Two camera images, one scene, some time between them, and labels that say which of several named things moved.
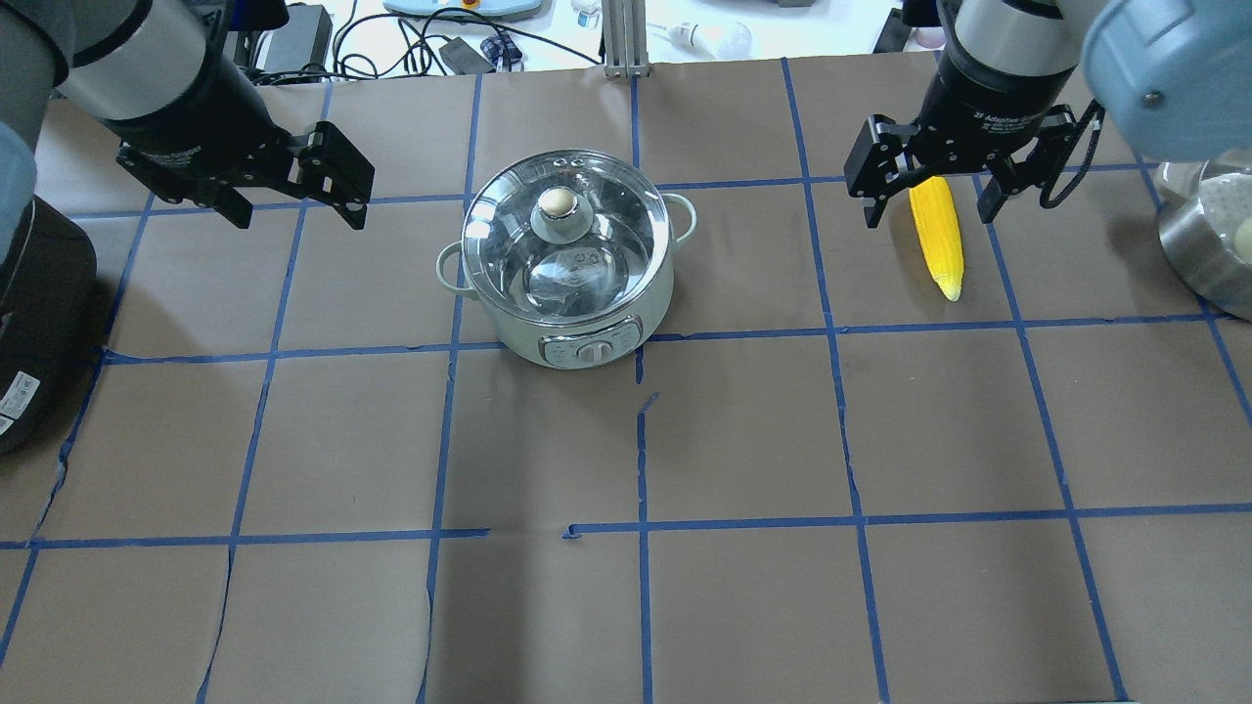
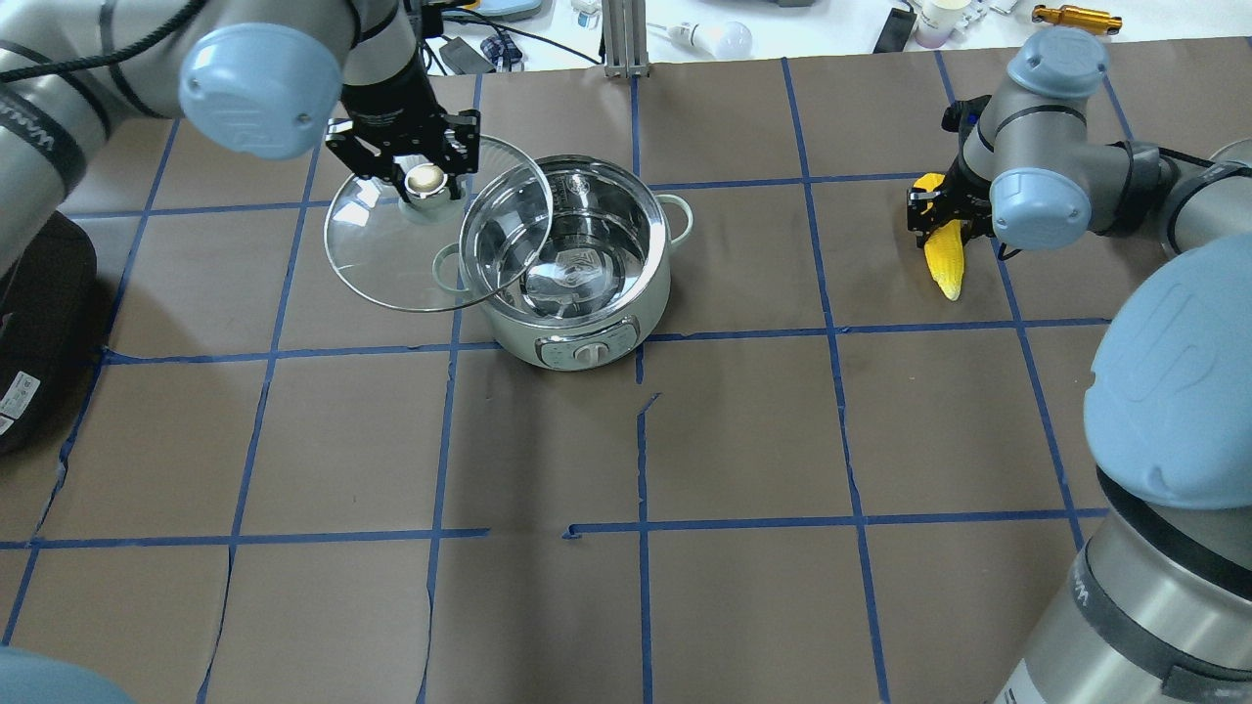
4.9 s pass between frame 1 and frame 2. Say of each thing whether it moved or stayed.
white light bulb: stayed
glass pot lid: moved
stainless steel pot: stayed
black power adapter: stayed
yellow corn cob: stayed
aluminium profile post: stayed
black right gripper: moved
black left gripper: moved
